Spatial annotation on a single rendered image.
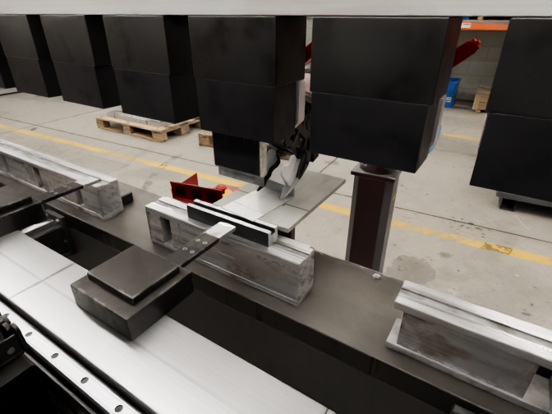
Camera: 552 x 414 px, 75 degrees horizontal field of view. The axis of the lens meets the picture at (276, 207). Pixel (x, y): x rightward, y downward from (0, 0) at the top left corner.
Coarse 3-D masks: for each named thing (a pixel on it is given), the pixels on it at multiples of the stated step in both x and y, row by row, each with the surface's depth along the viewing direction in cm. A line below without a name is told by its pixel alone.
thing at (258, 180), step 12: (216, 132) 61; (216, 144) 63; (228, 144) 61; (240, 144) 60; (252, 144) 58; (264, 144) 59; (216, 156) 64; (228, 156) 62; (240, 156) 61; (252, 156) 59; (264, 156) 60; (228, 168) 64; (240, 168) 62; (252, 168) 60; (264, 168) 61; (240, 180) 64; (252, 180) 63
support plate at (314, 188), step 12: (276, 168) 90; (276, 180) 84; (300, 180) 84; (312, 180) 84; (324, 180) 84; (336, 180) 84; (240, 192) 78; (300, 192) 78; (312, 192) 78; (324, 192) 78; (216, 204) 73; (288, 204) 73; (300, 204) 73; (312, 204) 73; (264, 216) 69; (276, 216) 69; (288, 216) 69; (300, 216) 69; (288, 228) 65
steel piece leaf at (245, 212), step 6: (228, 204) 73; (234, 204) 73; (228, 210) 71; (234, 210) 71; (240, 210) 71; (246, 210) 71; (252, 210) 71; (246, 216) 69; (252, 216) 69; (258, 216) 69
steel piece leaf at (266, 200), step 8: (272, 184) 78; (280, 184) 77; (256, 192) 78; (264, 192) 78; (272, 192) 78; (280, 192) 78; (240, 200) 74; (248, 200) 74; (256, 200) 74; (264, 200) 74; (272, 200) 74; (280, 200) 74; (256, 208) 71; (264, 208) 71; (272, 208) 71
